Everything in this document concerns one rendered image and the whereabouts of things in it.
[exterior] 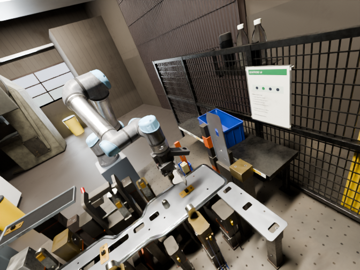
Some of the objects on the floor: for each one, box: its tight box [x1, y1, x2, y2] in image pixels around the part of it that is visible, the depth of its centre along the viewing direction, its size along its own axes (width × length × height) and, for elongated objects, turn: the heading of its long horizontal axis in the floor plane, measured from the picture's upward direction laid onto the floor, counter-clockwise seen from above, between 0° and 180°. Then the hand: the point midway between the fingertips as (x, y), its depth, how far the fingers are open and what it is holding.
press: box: [0, 75, 66, 175], centre depth 419 cm, size 153×132×294 cm
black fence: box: [152, 25, 360, 222], centre depth 140 cm, size 14×197×155 cm, turn 59°
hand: (180, 177), depth 83 cm, fingers open, 14 cm apart
